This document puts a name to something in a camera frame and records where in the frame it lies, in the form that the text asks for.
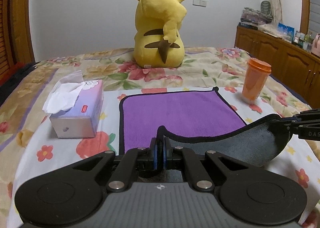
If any wooden slatted wardrobe door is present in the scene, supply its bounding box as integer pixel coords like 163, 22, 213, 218
1, 0, 35, 82

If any purple and grey towel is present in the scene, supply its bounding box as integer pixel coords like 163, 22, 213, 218
119, 87, 292, 166

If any white wall switch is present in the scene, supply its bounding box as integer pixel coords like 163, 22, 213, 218
193, 0, 208, 7

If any tissue box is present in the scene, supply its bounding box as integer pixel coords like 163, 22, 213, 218
42, 70, 104, 138

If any orange plastic cup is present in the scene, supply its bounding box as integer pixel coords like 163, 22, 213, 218
242, 58, 271, 104

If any floral bed quilt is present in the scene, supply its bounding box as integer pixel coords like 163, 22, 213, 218
1, 47, 309, 227

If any wooden sideboard cabinet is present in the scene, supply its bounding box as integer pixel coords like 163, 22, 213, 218
235, 26, 319, 108

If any white strawberry print sheet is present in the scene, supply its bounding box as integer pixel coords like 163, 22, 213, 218
6, 86, 320, 228

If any yellow Pikachu plush toy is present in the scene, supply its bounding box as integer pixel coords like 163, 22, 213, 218
133, 0, 187, 68

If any blue picture box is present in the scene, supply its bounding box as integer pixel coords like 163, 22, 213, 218
277, 23, 295, 43

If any stack of folded fabrics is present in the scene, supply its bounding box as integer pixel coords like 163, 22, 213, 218
240, 7, 273, 25

